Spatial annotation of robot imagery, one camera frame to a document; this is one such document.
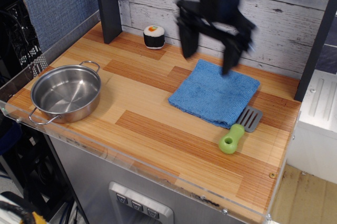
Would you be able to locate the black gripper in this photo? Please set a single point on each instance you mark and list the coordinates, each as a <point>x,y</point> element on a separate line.
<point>219,19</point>

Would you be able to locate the green handled grey spatula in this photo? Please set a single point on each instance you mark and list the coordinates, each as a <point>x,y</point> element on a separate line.
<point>246,123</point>

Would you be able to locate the blue cloth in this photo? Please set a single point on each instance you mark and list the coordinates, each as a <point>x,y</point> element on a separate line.
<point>213,97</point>

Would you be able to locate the plush sushi roll toy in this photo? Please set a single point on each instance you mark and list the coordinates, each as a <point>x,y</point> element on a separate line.
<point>154,37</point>

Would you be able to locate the white appliance on right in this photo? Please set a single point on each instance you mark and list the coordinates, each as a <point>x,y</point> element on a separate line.
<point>313,146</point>

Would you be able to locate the grey toy kitchen cabinet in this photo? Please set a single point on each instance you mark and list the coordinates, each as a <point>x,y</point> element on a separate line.
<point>90,177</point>

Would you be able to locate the silver button panel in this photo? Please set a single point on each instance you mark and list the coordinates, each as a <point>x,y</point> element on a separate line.
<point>133,207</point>

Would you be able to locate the yellow black object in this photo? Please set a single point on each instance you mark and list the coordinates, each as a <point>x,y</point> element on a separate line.
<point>32,218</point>

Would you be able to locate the dark grey right post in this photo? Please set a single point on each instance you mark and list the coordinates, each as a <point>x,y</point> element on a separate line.
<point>315,53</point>

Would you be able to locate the dark grey post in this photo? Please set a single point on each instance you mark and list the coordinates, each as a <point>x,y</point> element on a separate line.
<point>315,53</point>
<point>110,19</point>

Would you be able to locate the dark grey left post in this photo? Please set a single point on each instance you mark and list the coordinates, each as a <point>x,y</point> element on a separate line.
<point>110,19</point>

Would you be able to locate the steel pot with handles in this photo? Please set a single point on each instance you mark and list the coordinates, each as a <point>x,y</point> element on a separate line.
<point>66,94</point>

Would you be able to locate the black crate with cables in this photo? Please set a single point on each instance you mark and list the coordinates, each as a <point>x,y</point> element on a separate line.
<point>19,43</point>

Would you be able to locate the clear acrylic guard rail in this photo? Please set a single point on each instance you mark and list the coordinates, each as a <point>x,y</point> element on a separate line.
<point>135,127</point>

